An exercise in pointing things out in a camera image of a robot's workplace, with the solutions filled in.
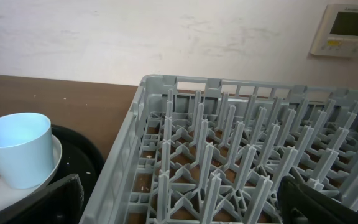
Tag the blue plastic cup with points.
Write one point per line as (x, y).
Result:
(26, 149)

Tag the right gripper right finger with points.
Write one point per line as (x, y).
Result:
(313, 205)

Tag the white wall control panel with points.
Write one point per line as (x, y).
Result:
(337, 35)

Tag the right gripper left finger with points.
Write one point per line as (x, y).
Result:
(60, 202)

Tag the round black serving tray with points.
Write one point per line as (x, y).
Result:
(79, 156)

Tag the grey round plate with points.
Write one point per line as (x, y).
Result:
(9, 196)

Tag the grey dishwasher rack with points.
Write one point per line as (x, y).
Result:
(206, 150)

